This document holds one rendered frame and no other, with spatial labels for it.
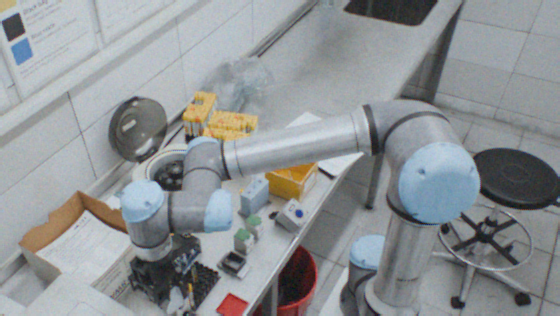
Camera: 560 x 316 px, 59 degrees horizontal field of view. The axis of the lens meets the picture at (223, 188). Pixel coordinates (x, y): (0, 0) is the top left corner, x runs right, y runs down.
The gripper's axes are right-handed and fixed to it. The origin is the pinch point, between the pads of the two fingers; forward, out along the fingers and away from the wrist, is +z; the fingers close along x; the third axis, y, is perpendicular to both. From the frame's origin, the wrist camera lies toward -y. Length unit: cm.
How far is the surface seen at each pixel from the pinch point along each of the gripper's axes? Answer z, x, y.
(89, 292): -5.3, -13.3, 11.1
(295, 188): 18, -1, -60
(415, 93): 109, -14, -269
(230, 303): 24.5, 2.4, -17.6
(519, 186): 47, 60, -133
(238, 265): 22.2, -1.8, -28.2
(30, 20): -40, -59, -25
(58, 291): -5.4, -19.2, 14.5
